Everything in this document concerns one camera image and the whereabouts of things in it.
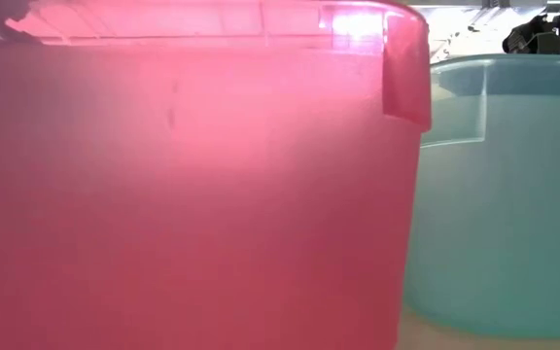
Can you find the teal translucent plastic bin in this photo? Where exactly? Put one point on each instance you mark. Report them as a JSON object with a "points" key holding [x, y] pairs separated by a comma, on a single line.
{"points": [[503, 219]]}

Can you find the red translucent plastic bin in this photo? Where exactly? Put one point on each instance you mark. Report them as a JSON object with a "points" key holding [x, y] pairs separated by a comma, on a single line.
{"points": [[187, 194]]}

